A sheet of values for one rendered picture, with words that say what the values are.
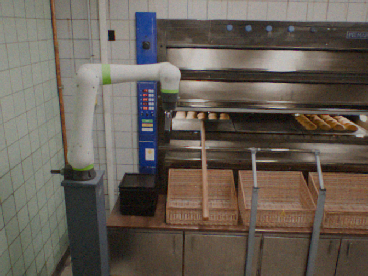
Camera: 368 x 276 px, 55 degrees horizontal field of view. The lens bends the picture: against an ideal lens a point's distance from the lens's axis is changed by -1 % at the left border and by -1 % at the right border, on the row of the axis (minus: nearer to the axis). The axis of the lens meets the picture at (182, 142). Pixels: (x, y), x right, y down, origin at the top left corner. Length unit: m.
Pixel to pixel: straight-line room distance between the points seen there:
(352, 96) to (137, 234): 2.06
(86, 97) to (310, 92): 1.93
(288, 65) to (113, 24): 1.43
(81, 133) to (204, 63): 1.40
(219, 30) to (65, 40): 1.23
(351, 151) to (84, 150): 2.32
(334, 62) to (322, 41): 0.20
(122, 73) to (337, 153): 2.07
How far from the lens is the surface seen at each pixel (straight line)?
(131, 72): 1.99
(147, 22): 2.93
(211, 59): 2.95
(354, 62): 3.21
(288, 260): 3.06
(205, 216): 1.73
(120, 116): 3.10
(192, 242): 2.87
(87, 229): 2.24
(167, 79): 1.88
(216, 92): 2.99
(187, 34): 2.96
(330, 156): 3.33
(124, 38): 3.00
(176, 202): 3.14
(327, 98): 3.17
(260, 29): 2.99
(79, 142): 1.89
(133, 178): 3.04
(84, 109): 1.84
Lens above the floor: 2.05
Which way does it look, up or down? 18 degrees down
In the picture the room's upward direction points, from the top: 1 degrees clockwise
